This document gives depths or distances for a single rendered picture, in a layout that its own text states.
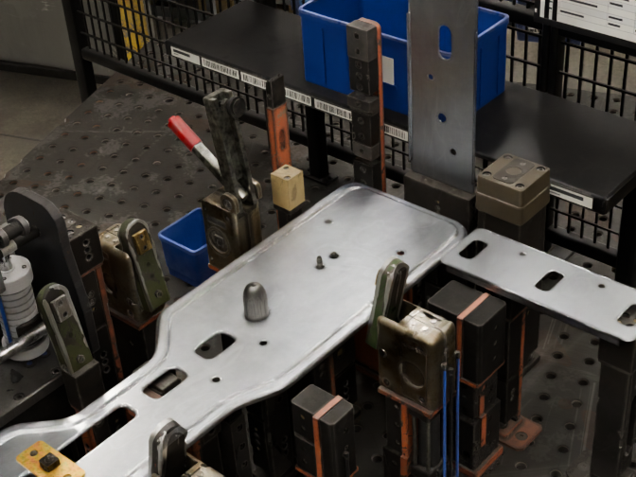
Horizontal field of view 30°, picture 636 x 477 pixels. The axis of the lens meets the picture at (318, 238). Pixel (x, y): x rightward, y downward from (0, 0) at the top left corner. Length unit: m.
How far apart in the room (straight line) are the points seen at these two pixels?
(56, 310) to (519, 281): 0.59
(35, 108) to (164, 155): 1.83
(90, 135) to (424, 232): 1.11
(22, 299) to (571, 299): 0.69
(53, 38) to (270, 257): 2.53
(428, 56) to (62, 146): 1.11
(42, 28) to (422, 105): 2.51
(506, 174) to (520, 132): 0.17
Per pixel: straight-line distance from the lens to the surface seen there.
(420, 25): 1.68
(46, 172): 2.50
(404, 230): 1.67
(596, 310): 1.54
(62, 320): 1.48
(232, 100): 1.57
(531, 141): 1.82
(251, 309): 1.52
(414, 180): 1.79
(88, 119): 2.67
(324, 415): 1.40
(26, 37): 4.15
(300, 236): 1.67
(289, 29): 2.19
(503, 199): 1.68
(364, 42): 1.79
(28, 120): 4.21
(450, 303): 1.57
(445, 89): 1.69
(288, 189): 1.68
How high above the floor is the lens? 1.96
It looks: 35 degrees down
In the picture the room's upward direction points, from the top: 4 degrees counter-clockwise
